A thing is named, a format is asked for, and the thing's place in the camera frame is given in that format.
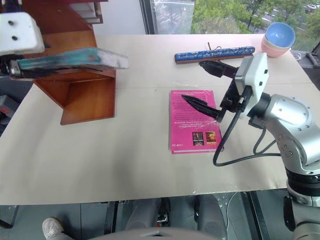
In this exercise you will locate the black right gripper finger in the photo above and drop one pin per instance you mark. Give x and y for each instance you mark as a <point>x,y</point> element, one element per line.
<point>218,68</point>
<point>202,106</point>

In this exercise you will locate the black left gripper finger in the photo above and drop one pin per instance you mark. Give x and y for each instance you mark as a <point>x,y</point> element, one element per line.
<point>50,71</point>

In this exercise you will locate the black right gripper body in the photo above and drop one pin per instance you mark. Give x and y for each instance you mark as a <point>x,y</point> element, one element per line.
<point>231,100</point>

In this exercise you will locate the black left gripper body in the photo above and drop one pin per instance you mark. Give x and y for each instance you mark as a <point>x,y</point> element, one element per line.
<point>5,65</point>

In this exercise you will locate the teal book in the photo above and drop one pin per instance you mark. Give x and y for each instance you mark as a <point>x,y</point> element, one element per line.
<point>100,57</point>

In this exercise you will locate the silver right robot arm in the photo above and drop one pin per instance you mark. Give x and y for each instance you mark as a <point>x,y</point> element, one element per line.
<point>287,112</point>

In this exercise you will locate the blue patterned book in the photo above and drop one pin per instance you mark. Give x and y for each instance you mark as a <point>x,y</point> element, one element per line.
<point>215,53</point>

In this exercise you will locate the pink book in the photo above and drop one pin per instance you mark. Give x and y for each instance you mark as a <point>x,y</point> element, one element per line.
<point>185,130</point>

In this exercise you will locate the wooden bookshelf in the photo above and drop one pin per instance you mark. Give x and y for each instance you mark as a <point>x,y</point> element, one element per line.
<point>90,100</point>

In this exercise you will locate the black box with red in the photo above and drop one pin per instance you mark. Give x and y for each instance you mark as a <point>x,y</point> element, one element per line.
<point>7,110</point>

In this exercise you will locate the cream bowl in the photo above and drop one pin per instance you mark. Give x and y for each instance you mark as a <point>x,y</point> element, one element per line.
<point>265,42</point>

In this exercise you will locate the pink bowl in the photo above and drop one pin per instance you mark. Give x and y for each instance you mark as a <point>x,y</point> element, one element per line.
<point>273,52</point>

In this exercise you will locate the blue bowl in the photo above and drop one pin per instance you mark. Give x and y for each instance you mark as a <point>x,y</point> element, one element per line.
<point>280,35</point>

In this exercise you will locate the stacked white-paged books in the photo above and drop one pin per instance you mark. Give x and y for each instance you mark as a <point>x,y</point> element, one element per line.
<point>88,11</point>

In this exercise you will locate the black equipment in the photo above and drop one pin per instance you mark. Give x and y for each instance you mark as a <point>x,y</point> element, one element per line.
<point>311,60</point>

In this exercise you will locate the dark rounded shape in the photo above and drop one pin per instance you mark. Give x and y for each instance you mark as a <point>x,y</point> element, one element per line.
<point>212,215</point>

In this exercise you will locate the gray rounded robot torso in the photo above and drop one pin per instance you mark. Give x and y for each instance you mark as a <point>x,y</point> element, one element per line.
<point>155,233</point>

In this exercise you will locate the white shoe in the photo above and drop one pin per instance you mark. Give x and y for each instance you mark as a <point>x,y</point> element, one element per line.
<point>51,227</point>

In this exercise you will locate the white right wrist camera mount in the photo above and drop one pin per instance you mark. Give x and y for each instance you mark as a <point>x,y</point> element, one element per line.
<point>255,70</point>

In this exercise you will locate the black window frame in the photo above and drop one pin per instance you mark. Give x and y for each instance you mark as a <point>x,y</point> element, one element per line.
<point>148,16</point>

